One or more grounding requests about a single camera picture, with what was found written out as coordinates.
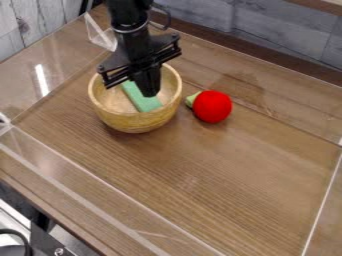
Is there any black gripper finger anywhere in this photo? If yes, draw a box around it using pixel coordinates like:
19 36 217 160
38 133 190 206
148 63 161 97
130 69 149 97

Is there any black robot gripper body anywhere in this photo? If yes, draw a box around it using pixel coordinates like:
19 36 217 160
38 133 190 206
97 31 181 89

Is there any green rectangular stick block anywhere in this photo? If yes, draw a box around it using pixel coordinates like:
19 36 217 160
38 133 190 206
121 80 162 112

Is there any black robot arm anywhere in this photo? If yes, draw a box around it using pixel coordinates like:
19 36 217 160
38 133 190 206
97 0 181 97

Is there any light wooden bowl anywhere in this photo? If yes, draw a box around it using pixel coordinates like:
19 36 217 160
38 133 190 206
86 64 182 134

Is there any red toy strawberry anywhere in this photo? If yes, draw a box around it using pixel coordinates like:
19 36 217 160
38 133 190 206
185 90 232 124

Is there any clear acrylic corner bracket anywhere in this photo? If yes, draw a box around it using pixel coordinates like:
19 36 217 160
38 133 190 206
84 13 117 52

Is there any black metal table bracket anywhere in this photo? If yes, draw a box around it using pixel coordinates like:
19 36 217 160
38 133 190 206
29 213 76 256

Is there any black cable under table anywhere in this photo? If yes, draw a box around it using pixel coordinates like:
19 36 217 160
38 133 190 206
0 229 31 256

